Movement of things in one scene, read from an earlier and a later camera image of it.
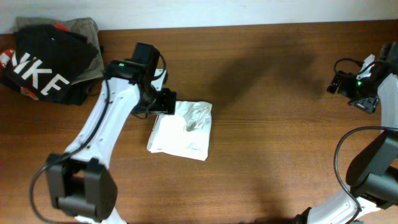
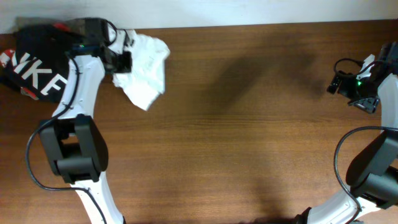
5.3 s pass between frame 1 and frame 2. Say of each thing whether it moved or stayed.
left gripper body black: moved
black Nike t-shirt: stayed
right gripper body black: stayed
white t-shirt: moved
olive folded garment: stayed
